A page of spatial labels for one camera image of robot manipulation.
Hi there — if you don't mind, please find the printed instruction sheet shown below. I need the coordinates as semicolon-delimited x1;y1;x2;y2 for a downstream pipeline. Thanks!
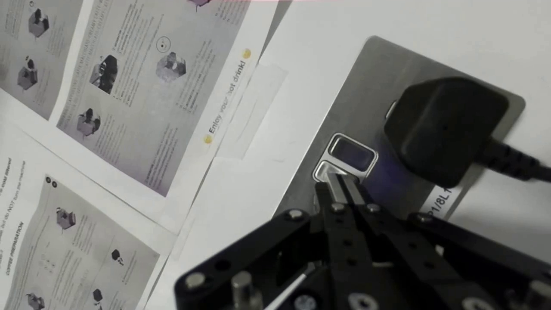
48;0;282;234
0;0;87;124
0;123;177;310

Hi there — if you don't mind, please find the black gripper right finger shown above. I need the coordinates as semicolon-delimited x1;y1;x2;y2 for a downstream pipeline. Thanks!
334;172;551;310

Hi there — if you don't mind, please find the black power plug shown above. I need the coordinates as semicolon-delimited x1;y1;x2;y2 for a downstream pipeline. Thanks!
382;76;511;188

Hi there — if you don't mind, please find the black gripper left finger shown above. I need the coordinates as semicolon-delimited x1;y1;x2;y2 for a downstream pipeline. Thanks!
174;174;368;310

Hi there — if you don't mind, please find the steel wall socket plate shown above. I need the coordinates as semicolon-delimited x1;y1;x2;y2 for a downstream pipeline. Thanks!
273;35;526;222

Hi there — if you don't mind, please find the black power cable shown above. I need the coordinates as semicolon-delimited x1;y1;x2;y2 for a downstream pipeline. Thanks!
478;138;551;185

